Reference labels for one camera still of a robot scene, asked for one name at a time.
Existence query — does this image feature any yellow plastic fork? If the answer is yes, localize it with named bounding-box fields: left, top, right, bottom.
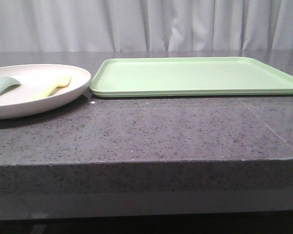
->
left=31, top=75, right=71, bottom=100

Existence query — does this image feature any white round plate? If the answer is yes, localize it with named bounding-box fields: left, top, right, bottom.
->
left=0, top=64, right=91, bottom=119

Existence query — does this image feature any sage green plastic spoon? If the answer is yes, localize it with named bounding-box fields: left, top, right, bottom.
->
left=0, top=77, right=21, bottom=95

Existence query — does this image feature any light green serving tray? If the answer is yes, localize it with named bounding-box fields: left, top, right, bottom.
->
left=89, top=57, right=293, bottom=98

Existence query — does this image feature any white pleated curtain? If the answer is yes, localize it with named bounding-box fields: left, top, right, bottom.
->
left=0, top=0, right=293, bottom=52

